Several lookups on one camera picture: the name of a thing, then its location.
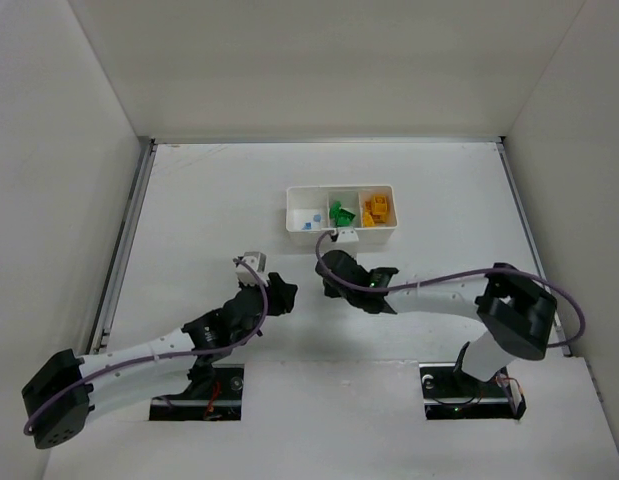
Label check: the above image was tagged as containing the green square lego brick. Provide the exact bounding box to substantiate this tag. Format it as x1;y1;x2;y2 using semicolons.
335;209;356;228

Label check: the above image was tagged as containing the yellow butterfly lego brick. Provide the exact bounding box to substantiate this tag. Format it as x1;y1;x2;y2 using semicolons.
368;195;389;216

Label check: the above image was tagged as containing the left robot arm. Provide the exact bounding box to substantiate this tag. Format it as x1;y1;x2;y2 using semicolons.
21;272;298;450

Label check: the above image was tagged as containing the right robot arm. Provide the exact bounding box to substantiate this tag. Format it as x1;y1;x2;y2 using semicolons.
315;250;557;382

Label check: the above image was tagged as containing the white three-compartment container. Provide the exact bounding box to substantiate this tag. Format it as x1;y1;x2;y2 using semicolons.
286;185;399;246

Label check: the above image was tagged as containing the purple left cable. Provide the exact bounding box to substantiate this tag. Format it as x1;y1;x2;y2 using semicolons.
22;257;269;435

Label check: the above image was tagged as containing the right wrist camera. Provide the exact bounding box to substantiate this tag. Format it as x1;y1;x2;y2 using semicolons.
330;227;359;244

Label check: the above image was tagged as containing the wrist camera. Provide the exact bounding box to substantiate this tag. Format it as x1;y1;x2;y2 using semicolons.
330;227;359;244
235;251;267;286

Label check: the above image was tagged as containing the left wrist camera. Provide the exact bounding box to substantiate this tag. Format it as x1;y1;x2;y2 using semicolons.
235;251;267;286

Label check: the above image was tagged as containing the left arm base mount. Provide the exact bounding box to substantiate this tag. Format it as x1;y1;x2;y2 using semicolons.
149;364;245;422

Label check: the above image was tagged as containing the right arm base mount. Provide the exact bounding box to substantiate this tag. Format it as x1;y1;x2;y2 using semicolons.
419;363;527;421

